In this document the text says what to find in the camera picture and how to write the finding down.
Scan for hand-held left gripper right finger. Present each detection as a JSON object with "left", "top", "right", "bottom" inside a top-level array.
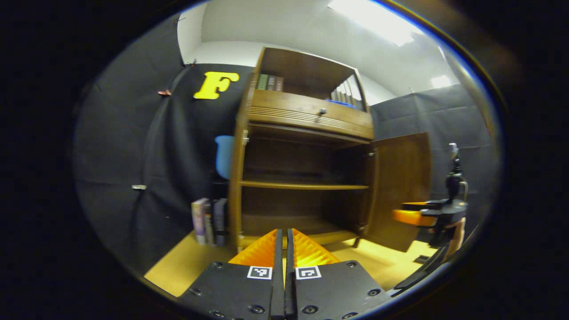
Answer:
[{"left": 284, "top": 228, "right": 393, "bottom": 320}]

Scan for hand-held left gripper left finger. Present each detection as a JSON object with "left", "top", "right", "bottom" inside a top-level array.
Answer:
[{"left": 177, "top": 228, "right": 285, "bottom": 320}]

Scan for wooden cabinet door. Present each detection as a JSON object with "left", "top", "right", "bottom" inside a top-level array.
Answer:
[
  {"left": 228, "top": 111, "right": 247, "bottom": 253},
  {"left": 362, "top": 132, "right": 432, "bottom": 252}
]

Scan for wooden double-door shoe cabinet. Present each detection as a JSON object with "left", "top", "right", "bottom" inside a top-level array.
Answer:
[{"left": 236, "top": 47, "right": 376, "bottom": 249}]

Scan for wooden inner cabinet shelf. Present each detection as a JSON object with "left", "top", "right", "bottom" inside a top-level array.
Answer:
[{"left": 240, "top": 180, "right": 370, "bottom": 191}]

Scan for wooden cabinet drawer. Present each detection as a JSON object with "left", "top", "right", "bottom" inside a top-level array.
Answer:
[{"left": 247, "top": 89, "right": 375, "bottom": 140}]

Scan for dark spine book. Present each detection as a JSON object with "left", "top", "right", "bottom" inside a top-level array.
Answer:
[{"left": 204, "top": 201, "right": 216, "bottom": 246}]

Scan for pink purple book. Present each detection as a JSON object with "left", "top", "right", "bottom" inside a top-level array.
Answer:
[{"left": 191, "top": 198, "right": 209, "bottom": 245}]

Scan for large ceiling light panel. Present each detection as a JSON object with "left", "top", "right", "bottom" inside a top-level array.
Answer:
[{"left": 328, "top": 0, "right": 425, "bottom": 47}]

